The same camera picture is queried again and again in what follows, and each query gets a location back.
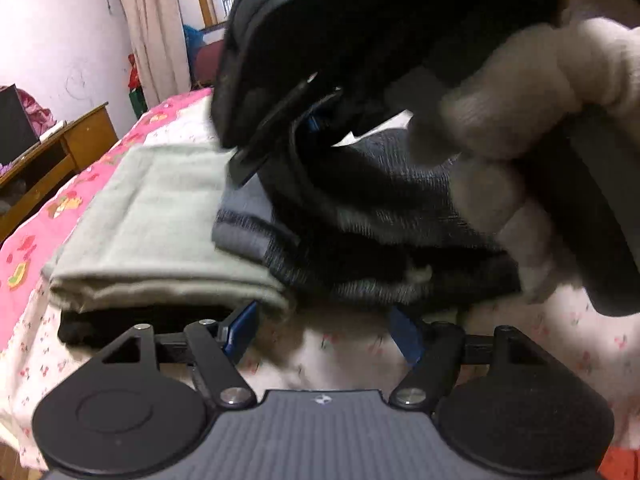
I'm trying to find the white flat box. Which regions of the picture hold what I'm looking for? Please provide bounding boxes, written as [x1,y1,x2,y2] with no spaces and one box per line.
[38,120,69,142]

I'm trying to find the blue plastic bag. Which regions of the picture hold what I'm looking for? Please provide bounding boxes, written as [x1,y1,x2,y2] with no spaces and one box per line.
[182,24,209,64]

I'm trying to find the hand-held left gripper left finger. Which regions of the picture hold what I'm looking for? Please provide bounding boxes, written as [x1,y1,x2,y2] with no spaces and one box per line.
[100,301,259,408]

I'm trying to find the beige curtain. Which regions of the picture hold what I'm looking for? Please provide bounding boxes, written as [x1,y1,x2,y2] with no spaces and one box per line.
[112,0,195,107]

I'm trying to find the black monitor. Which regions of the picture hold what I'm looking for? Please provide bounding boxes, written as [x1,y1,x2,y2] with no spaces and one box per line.
[0,85,41,167]

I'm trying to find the white cherry print sheet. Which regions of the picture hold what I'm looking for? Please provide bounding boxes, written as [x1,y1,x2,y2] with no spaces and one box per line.
[0,100,640,467]

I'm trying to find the pink floral printed blanket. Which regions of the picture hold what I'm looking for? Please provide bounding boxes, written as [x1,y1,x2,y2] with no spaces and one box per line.
[0,87,217,351]

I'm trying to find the light green folded pants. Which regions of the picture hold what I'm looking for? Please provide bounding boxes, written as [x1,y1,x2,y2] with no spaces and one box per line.
[41,144,292,315]

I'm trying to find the black folded cloth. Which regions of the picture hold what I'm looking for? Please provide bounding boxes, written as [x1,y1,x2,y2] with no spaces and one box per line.
[57,305,237,349]

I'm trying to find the person's right hand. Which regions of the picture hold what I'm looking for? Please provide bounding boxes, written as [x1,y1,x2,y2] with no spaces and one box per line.
[407,17,640,307]

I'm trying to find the pink cloth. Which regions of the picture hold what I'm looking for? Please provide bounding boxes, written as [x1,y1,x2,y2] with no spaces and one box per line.
[17,89,56,136]

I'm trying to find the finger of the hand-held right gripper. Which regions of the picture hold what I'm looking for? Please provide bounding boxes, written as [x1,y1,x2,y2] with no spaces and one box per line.
[227,72,346,188]

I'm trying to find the wooden desk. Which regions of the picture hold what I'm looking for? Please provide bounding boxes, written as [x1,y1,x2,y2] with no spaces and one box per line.
[0,102,120,244]

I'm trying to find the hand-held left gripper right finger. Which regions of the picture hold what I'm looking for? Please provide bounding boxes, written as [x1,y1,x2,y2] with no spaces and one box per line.
[388,306,548,409]

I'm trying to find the red and green bag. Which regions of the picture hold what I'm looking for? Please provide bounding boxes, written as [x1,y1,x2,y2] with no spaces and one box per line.
[127,53,149,121]

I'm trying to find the dark grey knit pants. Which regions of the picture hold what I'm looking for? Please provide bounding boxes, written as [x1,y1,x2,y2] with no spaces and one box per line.
[211,127,525,312]

